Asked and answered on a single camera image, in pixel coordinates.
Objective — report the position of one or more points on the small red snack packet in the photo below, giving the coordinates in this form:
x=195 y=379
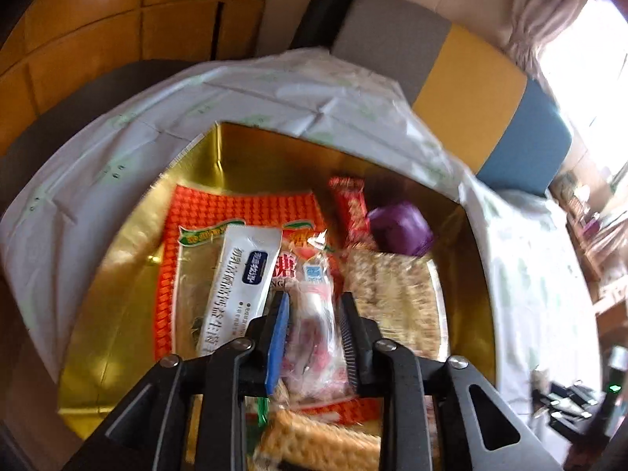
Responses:
x=351 y=206

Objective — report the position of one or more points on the wooden wardrobe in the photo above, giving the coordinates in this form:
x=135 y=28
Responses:
x=122 y=19

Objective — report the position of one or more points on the grey yellow blue upholstered chair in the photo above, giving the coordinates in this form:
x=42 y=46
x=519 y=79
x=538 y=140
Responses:
x=466 y=78

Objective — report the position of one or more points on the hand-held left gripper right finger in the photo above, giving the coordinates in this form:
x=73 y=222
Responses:
x=351 y=348

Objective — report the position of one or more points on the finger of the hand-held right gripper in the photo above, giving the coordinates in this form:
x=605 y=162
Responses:
x=569 y=418
x=569 y=396

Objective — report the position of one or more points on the wooden side desk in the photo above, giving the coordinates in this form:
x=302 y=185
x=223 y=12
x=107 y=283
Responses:
x=611 y=311

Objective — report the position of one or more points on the purple snack packet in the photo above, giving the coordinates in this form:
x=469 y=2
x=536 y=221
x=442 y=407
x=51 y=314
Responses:
x=400 y=228

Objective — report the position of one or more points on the clear red white snack packet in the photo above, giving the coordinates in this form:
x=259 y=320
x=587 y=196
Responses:
x=314 y=333

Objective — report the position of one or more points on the yellow crispy snack packet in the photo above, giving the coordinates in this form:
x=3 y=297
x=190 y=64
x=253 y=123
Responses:
x=392 y=294

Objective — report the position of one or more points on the white sachet packet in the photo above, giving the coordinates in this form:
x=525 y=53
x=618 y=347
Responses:
x=245 y=284

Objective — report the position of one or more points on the window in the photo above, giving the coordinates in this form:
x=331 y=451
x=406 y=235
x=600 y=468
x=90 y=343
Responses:
x=603 y=83

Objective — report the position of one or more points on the black rolled mat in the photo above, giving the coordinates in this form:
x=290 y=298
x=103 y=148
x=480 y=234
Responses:
x=324 y=5

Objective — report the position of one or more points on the large red orange snack packet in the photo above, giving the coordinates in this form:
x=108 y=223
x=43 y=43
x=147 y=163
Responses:
x=206 y=206

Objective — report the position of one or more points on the gold metal tin box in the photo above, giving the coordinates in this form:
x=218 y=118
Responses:
x=122 y=343

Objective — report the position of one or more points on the green-edged cracker packet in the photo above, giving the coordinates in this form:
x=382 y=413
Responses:
x=314 y=444

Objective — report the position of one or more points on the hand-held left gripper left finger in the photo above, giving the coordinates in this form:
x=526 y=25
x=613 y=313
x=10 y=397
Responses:
x=277 y=348

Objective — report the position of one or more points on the beige tied curtain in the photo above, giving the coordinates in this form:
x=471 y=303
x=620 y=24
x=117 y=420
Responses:
x=539 y=19

